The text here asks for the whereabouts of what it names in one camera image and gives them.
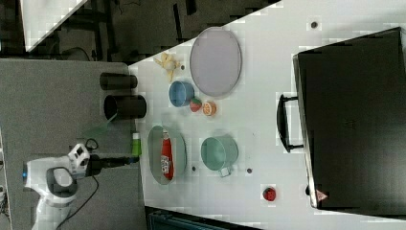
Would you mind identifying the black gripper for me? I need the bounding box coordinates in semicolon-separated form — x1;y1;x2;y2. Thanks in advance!
85;154;140;176

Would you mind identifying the red felt ketchup bottle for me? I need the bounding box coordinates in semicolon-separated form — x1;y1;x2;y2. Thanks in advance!
160;129;174;180

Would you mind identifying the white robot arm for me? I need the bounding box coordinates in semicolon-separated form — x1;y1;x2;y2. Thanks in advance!
22;143;139;230

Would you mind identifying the green white bottle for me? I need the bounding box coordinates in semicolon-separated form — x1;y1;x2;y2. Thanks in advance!
131;132;142;157

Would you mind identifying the lower black cylinder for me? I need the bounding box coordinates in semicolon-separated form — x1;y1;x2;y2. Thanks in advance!
103;95;147;120

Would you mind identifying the black cylinder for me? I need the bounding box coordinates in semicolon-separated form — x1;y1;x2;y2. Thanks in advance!
103;95;147;120
100;73;138;90

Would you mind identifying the upper black cylinder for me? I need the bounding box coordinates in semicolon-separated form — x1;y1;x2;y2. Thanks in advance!
100;73;138;90

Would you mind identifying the blue bowl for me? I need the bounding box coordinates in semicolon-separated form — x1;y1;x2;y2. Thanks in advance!
169;80;194;107

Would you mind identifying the red green toy fruit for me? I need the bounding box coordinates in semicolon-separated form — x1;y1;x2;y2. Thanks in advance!
190;98;202;112

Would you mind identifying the green mug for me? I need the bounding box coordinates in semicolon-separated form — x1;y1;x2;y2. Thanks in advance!
200;135;238;177

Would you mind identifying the orange slice toy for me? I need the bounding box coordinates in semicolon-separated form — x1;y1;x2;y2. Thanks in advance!
203;101;216;116

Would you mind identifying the yellow plush toy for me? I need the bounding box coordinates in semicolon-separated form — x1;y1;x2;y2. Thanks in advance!
153;53;181;82

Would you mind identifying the grey oval plate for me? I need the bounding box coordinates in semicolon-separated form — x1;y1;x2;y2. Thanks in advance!
190;27;242;97

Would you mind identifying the red strawberry toy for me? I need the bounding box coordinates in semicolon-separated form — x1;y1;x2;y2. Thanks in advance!
262;187;277;201

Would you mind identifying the black toaster oven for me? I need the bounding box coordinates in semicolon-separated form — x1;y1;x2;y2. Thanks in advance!
293;28;406;219

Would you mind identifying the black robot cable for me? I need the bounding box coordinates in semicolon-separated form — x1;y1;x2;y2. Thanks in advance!
56;138;101;230

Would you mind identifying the black oven handle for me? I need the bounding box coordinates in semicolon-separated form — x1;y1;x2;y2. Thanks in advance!
277;95;303;152

